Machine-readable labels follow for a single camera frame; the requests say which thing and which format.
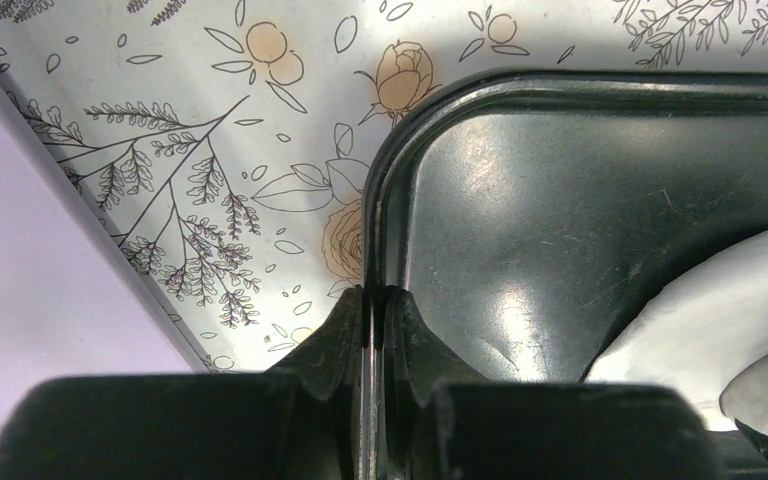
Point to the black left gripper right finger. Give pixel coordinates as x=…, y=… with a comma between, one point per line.
x=444, y=420

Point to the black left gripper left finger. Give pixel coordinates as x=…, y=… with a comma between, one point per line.
x=293, y=421

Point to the white dough disc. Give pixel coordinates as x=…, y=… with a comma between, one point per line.
x=698, y=333

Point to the purple plastic tray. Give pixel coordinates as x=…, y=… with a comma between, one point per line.
x=70, y=304

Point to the black baking tray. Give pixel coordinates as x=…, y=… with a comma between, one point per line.
x=532, y=215

